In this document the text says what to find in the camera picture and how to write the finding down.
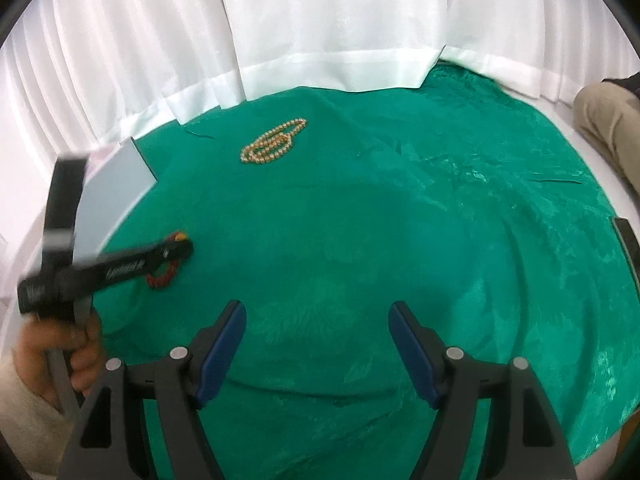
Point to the person's left hand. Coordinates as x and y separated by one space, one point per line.
45 335

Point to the white flat board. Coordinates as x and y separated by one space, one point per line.
110 195

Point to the pink sheet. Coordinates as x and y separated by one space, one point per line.
102 154

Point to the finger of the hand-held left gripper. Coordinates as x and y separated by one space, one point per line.
170 254

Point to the green table cloth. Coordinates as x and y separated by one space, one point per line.
350 210

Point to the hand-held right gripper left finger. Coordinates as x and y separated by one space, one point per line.
220 360

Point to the white curtain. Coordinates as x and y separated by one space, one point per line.
320 10

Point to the person's left forearm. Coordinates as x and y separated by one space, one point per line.
25 430

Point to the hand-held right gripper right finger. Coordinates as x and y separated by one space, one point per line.
412 355

